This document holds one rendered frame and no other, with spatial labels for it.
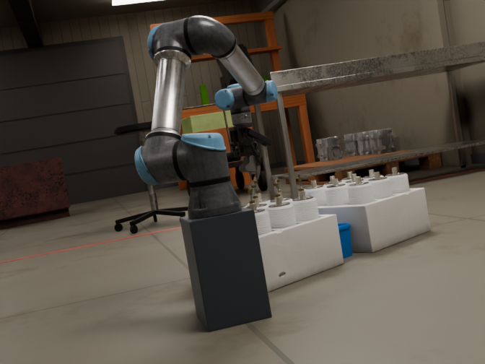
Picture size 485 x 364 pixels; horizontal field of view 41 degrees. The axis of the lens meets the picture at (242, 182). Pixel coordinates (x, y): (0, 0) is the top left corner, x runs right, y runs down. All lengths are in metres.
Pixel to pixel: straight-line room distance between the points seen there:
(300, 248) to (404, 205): 0.60
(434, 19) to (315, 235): 3.69
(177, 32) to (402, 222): 1.18
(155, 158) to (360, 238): 0.98
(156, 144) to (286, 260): 0.61
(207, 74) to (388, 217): 7.90
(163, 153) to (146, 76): 8.31
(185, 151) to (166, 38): 0.41
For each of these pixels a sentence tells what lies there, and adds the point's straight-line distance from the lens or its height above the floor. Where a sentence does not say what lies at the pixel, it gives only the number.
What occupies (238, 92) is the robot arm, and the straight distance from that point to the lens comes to 2.34.
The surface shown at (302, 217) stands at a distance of 2.28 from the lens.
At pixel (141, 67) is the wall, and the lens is 10.13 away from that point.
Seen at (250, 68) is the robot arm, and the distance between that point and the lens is 2.19.
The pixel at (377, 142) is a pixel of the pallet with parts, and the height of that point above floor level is 0.28.
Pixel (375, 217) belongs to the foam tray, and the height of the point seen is 0.13.
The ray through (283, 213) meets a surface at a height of 0.23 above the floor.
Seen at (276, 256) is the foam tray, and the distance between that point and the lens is 2.12.
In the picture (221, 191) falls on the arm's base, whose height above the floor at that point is 0.36.
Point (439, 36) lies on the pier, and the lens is 5.65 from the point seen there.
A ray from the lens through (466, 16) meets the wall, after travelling 5.54.
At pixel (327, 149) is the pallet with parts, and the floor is 0.28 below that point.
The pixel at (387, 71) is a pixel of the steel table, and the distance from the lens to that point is 4.51.
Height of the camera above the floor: 0.48
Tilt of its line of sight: 3 degrees down
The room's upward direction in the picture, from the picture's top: 10 degrees counter-clockwise
